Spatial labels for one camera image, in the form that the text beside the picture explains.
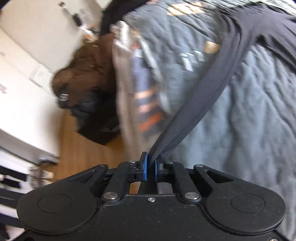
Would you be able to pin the row of assorted shoes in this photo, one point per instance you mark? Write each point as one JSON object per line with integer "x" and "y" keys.
{"x": 44, "y": 171}

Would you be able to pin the brown jacket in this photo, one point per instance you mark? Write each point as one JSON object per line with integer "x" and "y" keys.
{"x": 87, "y": 67}

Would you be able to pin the dark navy sweater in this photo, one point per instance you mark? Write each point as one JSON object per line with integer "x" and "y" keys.
{"x": 208, "y": 92}

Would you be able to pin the printed blue-grey quilt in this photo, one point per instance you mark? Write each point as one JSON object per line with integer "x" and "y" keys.
{"x": 242, "y": 115}

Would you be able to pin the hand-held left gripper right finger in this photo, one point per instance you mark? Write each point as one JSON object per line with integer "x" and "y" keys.
{"x": 158, "y": 170}

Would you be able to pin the black vented box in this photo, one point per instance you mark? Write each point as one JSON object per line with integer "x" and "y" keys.
{"x": 99, "y": 129}

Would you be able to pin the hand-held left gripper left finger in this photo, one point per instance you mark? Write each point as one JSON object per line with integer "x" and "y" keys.
{"x": 144, "y": 168}

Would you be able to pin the black hairbrush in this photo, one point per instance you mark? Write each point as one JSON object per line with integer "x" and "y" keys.
{"x": 76, "y": 19}

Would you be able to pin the black cap with logo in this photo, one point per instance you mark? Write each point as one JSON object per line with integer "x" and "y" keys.
{"x": 64, "y": 97}

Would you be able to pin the white wardrobe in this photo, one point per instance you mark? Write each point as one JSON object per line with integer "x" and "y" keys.
{"x": 23, "y": 111}

